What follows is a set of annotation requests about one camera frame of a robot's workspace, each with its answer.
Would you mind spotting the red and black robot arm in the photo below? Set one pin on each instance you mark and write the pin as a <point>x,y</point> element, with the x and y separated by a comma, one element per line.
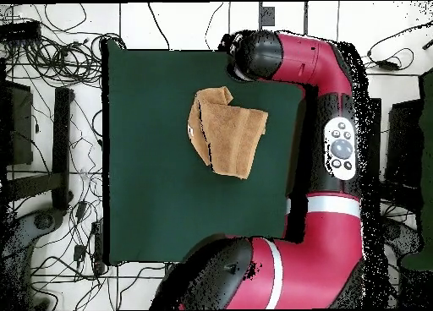
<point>314,257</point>

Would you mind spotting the dark green table cloth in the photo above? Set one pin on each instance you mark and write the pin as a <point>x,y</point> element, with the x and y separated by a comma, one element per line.
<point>152,206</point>

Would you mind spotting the grey wheeled floor base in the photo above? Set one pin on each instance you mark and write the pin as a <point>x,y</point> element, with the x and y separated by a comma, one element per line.
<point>402,236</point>
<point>43,220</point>

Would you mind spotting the black stand frame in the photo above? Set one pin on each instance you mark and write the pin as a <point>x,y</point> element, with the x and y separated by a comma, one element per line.
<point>61,138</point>

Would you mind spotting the black flat device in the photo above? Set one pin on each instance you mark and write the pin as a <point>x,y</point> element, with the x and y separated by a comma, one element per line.
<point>20,30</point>

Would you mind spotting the small black adapter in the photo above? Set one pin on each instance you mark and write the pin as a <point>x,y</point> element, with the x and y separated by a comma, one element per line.
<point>79,253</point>

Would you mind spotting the black power strip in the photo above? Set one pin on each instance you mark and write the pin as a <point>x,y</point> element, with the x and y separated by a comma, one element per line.
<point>98,243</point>

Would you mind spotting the black box case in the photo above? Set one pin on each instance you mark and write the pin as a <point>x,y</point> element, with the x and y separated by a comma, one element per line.
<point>20,121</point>
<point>404,138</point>

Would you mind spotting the tan terry cloth towel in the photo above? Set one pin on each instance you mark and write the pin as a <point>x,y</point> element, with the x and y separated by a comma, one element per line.
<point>226,138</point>

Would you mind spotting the black power adapter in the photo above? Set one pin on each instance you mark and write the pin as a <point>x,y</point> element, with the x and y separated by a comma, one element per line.
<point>387,65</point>

